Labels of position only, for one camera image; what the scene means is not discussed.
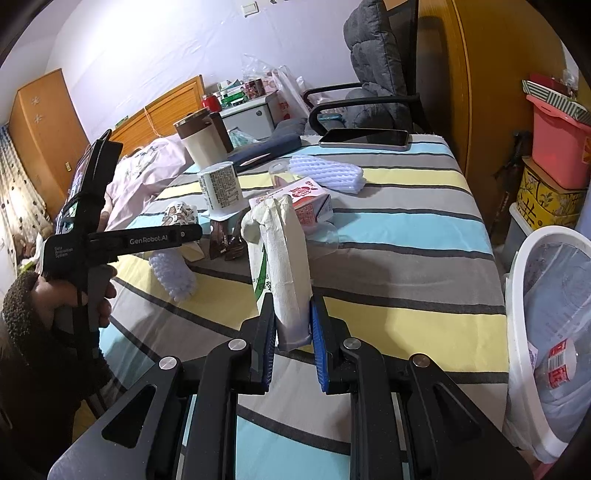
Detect yellow floral box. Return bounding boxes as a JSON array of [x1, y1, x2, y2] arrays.
[[517, 157, 587, 230]]

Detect beige brown thermos mug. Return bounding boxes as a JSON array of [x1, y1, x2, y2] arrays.
[[173, 108, 233, 170]]

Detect clear plastic bottle red label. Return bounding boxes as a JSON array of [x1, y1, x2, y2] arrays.
[[535, 338, 577, 390]]

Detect red mug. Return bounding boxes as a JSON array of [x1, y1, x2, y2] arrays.
[[201, 95, 222, 113]]

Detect wooden wardrobe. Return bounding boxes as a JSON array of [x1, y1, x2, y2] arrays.
[[417, 1, 566, 225]]

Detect pink bedding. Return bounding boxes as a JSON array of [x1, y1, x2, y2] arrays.
[[101, 134, 193, 231]]

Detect striped tablecloth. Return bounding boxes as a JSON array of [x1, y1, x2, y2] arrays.
[[100, 135, 508, 479]]

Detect white storage box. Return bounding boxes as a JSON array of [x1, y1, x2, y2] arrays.
[[499, 203, 533, 272]]

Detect striped flat box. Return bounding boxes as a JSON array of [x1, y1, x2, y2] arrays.
[[522, 80, 590, 125]]

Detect clear plastic cup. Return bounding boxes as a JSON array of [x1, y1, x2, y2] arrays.
[[305, 222, 339, 260]]

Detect white round trash bin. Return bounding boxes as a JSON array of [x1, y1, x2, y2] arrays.
[[503, 226, 590, 464]]

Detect wooden headboard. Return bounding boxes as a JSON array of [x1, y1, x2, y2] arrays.
[[110, 75, 204, 155]]

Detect grey chair cushion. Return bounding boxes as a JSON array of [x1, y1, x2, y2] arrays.
[[344, 1, 413, 130]]

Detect black office chair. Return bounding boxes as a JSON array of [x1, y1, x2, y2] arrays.
[[303, 1, 427, 135]]

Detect brown snack wrapper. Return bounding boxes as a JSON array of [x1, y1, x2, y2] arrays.
[[208, 220, 246, 261]]

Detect white yogurt cup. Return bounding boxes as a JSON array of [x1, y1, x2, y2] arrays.
[[197, 161, 249, 222]]

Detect black smartphone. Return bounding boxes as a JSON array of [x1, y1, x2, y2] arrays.
[[318, 128, 411, 151]]

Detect pink plastic storage box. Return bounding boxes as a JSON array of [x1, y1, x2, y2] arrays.
[[526, 94, 590, 190]]

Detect green patterned plastic bag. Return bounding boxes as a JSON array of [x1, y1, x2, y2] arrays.
[[228, 128, 259, 149]]

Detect dark blue glasses case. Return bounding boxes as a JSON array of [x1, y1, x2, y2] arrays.
[[228, 134, 301, 174]]

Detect white foam fruit net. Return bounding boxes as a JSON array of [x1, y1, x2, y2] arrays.
[[288, 155, 367, 195]]

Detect strawberry milk carton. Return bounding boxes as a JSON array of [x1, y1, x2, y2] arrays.
[[249, 177, 334, 233]]

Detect white bedside cabinet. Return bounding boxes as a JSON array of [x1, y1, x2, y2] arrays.
[[221, 92, 283, 140]]

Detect person left hand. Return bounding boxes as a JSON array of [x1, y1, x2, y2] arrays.
[[30, 276, 116, 330]]

